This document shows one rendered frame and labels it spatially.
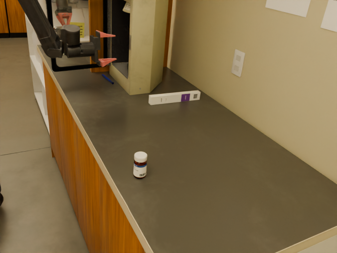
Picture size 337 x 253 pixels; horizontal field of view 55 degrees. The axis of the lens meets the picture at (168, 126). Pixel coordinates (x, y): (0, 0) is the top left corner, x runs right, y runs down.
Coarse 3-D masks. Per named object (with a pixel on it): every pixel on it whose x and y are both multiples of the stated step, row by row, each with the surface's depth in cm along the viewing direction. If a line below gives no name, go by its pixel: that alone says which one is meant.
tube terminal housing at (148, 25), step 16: (128, 0) 144; (144, 0) 142; (160, 0) 151; (144, 16) 146; (160, 16) 156; (144, 32) 149; (160, 32) 162; (144, 48) 153; (160, 48) 167; (128, 64) 156; (144, 64) 157; (160, 64) 173; (128, 80) 159; (144, 80) 161; (160, 80) 180
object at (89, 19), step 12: (60, 0) 153; (72, 0) 156; (84, 0) 159; (96, 0) 162; (60, 12) 155; (72, 12) 158; (84, 12) 161; (96, 12) 165; (60, 24) 158; (72, 24) 161; (84, 24) 164; (96, 24) 167; (84, 36) 167; (96, 36) 170; (60, 60) 166; (72, 60) 169; (84, 60) 173
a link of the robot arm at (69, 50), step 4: (64, 44) 126; (68, 44) 125; (64, 48) 127; (68, 48) 126; (72, 48) 127; (76, 48) 128; (64, 52) 129; (68, 52) 127; (72, 52) 127; (76, 52) 128; (80, 52) 129; (68, 56) 128; (72, 56) 129; (76, 56) 130
